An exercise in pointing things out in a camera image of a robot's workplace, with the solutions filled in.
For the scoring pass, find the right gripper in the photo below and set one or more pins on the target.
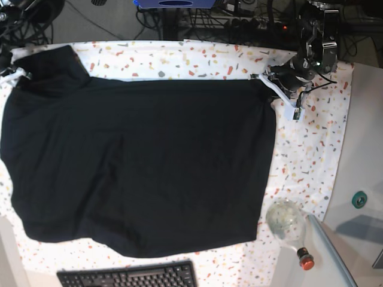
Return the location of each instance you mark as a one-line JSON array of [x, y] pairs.
[[5, 57]]

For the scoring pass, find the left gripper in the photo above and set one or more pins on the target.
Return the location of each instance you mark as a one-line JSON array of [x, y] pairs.
[[296, 73]]

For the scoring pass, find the black t-shirt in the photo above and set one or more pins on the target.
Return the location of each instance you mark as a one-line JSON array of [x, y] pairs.
[[148, 168]]

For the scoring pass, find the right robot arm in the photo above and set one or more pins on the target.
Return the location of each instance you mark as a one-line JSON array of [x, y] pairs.
[[24, 23]]

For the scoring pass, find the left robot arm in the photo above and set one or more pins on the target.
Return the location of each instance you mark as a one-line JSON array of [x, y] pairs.
[[315, 26]]

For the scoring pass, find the black power strip red light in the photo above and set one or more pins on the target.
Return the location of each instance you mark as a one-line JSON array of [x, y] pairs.
[[247, 23]]

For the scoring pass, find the terrazzo pattern tablecloth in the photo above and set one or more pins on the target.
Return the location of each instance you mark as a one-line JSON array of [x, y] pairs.
[[305, 162]]

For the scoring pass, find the green tape roll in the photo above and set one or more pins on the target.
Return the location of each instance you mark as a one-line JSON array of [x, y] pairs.
[[359, 199]]

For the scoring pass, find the clear plastic bottle orange cap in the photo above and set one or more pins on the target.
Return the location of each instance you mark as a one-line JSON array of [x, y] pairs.
[[287, 224]]

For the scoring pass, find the blue box with oval hole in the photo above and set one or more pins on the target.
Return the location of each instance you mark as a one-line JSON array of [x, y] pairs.
[[149, 4]]

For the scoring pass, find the grey laptop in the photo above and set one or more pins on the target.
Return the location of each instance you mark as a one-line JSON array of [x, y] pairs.
[[352, 249]]

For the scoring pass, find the black computer keyboard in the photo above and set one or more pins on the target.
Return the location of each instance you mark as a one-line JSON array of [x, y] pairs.
[[180, 273]]

